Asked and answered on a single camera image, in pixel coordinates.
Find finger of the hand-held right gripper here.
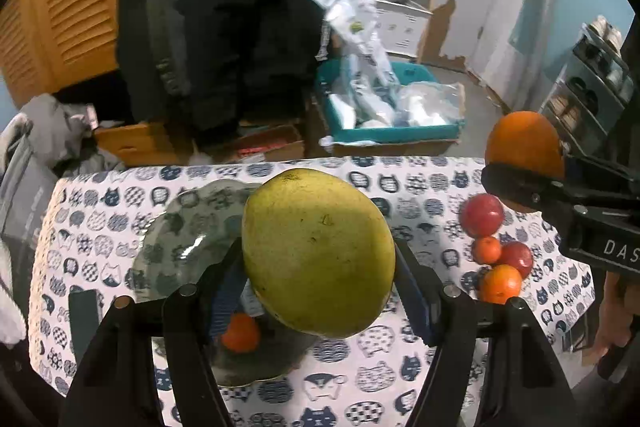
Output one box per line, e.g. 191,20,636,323
562,152,640,196
481,162,582,219

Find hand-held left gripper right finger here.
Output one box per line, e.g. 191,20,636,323
392,239,581,427

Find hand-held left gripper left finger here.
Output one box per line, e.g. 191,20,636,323
60,239,251,427

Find orange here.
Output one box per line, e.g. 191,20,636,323
479,264,523,305
485,111,566,214

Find small tangerine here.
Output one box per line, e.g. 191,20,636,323
472,236,502,265
221,313,261,354

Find red apple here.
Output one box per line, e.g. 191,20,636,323
459,193,506,238
499,241,535,279

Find glass plate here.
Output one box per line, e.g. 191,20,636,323
131,179,321,388

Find green-yellow mango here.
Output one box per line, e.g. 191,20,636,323
241,168,397,339

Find person's right hand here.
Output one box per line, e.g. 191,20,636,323
592,274,640,360

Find shoe rack with shoes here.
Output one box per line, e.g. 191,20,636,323
545,14,631,142

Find clear plastic bag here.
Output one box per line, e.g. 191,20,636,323
397,82,463,128

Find teal basket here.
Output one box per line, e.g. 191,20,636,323
315,59,466,145

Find dark phone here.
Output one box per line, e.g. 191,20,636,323
68,289,103,365

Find white patterned storage box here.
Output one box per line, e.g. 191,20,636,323
372,0,433,58

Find clear plastic bags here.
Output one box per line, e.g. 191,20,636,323
305,0,401,128

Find white cloth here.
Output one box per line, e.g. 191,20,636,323
0,237,26,348

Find grey clothes pile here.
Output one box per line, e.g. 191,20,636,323
0,93,126,178

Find black coat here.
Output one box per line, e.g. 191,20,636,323
116,0,333,148

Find dark grey jacket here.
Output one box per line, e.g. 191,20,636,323
142,0,201,98

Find wooden louvered wardrobe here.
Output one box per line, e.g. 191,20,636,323
0,0,146,108

